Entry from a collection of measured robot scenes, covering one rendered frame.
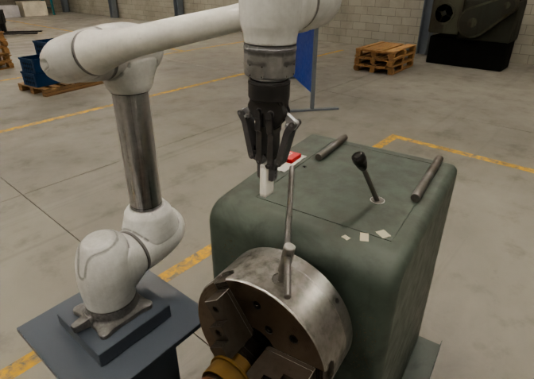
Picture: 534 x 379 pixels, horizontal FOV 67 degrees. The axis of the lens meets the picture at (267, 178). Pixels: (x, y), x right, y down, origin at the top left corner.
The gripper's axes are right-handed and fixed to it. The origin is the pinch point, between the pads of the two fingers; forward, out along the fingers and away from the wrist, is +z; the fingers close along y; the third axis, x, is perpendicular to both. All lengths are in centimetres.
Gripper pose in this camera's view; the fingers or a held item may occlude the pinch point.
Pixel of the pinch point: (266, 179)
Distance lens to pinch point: 79.9
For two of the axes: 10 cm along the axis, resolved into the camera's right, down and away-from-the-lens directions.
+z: -0.2, 8.9, 4.6
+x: 5.5, -3.8, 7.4
